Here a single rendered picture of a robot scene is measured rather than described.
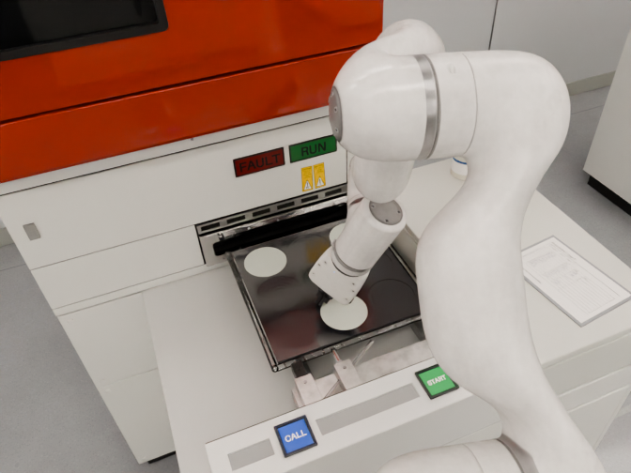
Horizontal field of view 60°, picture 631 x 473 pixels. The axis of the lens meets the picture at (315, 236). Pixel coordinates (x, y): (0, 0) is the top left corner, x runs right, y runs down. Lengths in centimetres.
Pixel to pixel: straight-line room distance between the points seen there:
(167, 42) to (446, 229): 67
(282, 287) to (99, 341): 52
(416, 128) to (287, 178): 82
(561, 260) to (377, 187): 55
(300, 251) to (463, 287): 83
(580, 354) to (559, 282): 16
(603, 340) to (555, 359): 11
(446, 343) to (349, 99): 24
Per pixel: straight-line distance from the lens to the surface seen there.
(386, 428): 95
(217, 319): 129
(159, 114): 109
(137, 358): 159
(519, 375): 53
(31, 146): 111
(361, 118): 50
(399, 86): 50
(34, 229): 126
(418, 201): 134
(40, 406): 238
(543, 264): 123
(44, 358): 252
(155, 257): 134
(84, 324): 146
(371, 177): 80
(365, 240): 93
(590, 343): 112
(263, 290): 122
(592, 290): 121
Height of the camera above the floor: 179
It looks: 42 degrees down
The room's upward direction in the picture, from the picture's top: 4 degrees counter-clockwise
